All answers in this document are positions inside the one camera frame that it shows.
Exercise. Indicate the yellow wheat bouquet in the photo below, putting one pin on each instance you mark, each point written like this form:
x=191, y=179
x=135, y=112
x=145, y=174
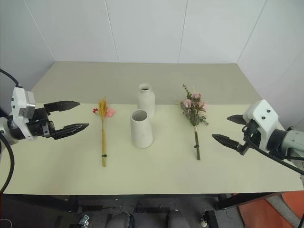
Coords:
x=103, y=133

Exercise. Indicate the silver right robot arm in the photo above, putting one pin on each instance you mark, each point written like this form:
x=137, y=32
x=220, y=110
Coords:
x=289, y=142

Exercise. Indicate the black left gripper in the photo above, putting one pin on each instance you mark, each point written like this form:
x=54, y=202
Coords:
x=41, y=127

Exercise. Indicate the black metal table frame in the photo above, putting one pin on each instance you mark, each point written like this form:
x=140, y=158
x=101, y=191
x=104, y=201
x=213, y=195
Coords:
x=35, y=202

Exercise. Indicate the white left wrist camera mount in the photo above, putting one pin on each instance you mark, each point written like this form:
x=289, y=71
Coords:
x=20, y=102

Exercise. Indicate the pink rose bouquet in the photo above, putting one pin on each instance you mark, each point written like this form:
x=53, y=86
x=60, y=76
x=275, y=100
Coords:
x=193, y=111

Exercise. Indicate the orange floor mat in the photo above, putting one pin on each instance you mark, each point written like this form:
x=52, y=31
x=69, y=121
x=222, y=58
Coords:
x=259, y=213

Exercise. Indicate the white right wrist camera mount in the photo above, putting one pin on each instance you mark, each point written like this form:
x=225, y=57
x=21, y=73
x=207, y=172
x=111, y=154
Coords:
x=264, y=118

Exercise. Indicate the white narrow-neck bottle vase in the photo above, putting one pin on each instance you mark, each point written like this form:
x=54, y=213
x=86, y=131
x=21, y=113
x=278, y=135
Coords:
x=146, y=102

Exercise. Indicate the caster wheel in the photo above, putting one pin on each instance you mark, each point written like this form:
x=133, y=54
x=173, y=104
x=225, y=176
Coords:
x=84, y=221
x=203, y=219

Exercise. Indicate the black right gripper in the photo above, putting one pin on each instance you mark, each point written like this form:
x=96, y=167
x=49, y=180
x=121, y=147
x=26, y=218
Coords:
x=249, y=136

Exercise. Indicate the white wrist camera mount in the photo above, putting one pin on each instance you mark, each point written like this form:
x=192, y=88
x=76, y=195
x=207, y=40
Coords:
x=264, y=118
x=20, y=102

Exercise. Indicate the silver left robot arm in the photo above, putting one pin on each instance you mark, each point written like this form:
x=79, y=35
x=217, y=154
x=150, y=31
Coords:
x=14, y=133

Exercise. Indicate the white tapered wide-mouth vase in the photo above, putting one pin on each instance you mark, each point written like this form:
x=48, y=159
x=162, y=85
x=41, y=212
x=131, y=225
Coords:
x=141, y=133

